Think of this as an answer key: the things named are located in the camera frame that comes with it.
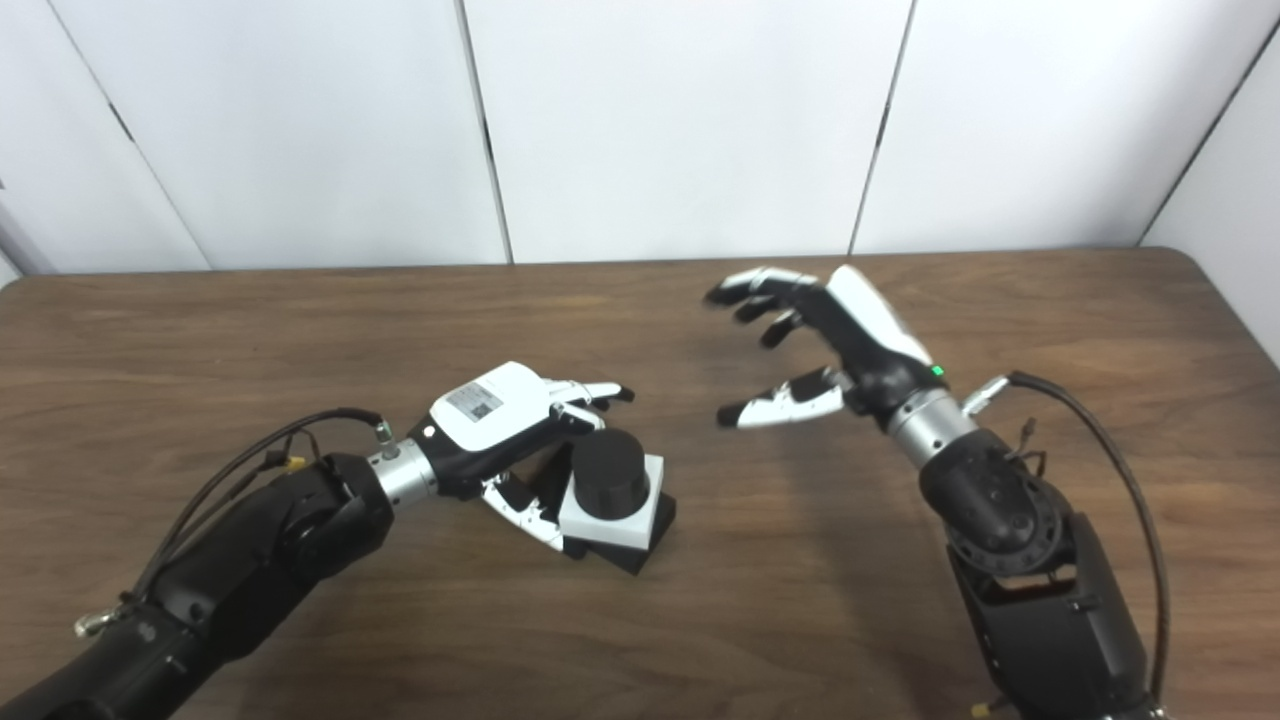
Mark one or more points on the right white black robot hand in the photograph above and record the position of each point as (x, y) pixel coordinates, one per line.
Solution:
(870, 340)

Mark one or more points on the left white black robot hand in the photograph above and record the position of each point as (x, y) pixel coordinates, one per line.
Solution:
(495, 405)

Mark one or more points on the black peg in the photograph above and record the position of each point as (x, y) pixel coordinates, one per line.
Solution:
(610, 470)

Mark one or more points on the white square piece with hole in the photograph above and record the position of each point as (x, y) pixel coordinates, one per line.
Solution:
(600, 525)

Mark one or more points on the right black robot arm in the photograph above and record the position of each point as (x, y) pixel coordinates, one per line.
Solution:
(1010, 560)

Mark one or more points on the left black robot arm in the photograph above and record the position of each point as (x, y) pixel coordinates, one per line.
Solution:
(260, 550)

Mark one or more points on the grey wall corner post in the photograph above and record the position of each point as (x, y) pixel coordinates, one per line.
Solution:
(20, 235)

